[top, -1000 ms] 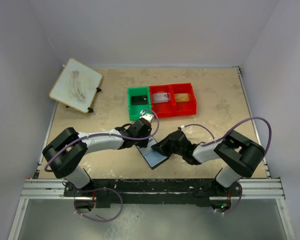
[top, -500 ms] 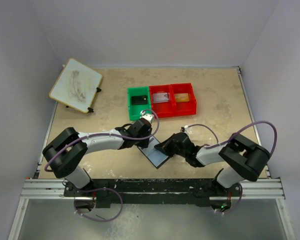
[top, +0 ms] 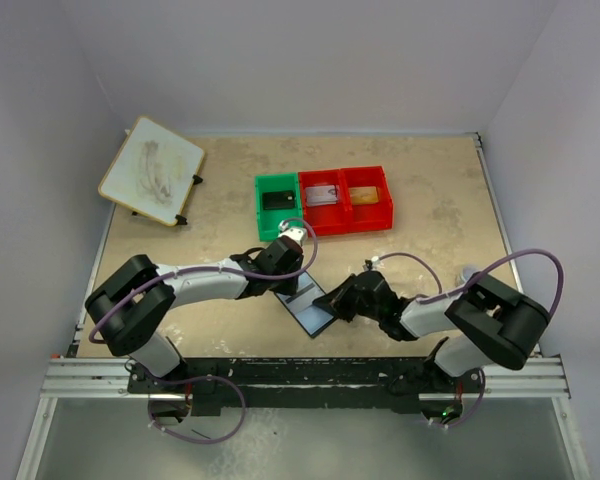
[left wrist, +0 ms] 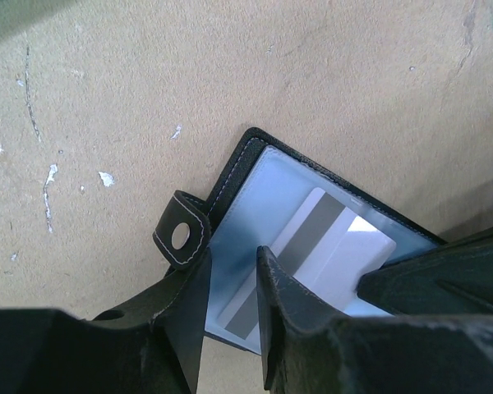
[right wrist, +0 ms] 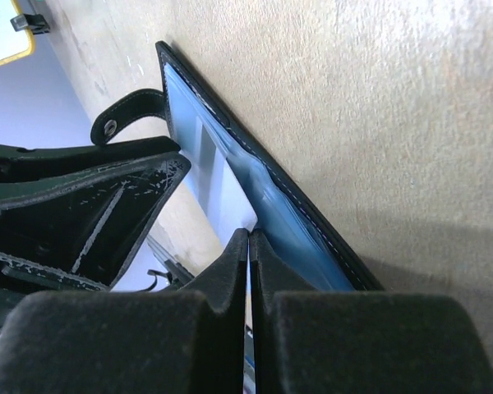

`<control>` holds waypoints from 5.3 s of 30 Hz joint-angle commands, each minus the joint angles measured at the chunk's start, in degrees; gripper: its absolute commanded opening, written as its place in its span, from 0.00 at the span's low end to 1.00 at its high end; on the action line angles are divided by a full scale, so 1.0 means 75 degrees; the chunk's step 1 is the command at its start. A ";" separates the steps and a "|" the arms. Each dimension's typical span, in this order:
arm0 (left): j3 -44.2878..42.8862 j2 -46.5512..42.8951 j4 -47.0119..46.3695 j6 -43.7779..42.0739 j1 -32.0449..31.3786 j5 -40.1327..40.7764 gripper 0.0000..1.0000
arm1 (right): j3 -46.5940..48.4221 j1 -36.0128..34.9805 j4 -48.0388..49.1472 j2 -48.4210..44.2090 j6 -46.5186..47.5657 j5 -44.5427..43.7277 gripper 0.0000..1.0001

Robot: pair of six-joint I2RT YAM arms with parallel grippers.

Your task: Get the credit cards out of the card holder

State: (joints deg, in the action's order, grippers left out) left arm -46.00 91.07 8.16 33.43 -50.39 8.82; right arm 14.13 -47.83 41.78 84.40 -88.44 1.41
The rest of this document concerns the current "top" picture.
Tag middle red plastic bin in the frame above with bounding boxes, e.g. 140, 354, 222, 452
298, 169, 353, 236

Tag right red plastic bin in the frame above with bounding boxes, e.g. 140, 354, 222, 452
341, 166, 394, 233

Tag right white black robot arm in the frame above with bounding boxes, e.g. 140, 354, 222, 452
313, 270, 551, 391

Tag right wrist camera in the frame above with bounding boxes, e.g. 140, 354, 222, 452
363, 256, 381, 271

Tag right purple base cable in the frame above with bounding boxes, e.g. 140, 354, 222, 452
427, 369, 487, 431

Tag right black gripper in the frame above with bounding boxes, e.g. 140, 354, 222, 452
313, 275, 382, 323

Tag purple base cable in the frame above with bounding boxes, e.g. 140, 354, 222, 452
146, 375, 246, 445
427, 369, 487, 431

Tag red plastic bin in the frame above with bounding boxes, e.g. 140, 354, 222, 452
298, 169, 353, 236
341, 166, 394, 233

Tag small round grey object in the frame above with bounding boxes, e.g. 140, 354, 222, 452
456, 265, 480, 286

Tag black card in green bin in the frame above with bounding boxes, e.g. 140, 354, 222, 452
261, 190, 296, 210

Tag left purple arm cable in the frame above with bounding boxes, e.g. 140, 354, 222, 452
88, 217, 320, 344

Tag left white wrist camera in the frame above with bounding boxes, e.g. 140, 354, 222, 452
278, 221, 308, 247

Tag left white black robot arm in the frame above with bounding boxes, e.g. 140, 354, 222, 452
85, 235, 304, 392

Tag orange card in red bin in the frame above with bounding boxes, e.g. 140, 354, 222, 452
348, 186, 380, 206

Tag black card holder wallet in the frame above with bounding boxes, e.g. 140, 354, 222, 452
275, 272, 335, 338

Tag aluminium frame rail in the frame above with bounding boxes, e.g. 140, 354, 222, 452
40, 358, 570, 399

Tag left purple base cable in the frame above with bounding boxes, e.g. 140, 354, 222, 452
146, 375, 246, 445

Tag silver card in red bin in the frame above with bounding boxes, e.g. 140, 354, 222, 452
304, 185, 340, 207

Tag small whiteboard with wooden frame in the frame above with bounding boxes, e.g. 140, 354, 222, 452
98, 115, 205, 227

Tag green plastic bin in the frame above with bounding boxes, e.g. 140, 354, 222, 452
254, 172, 303, 242

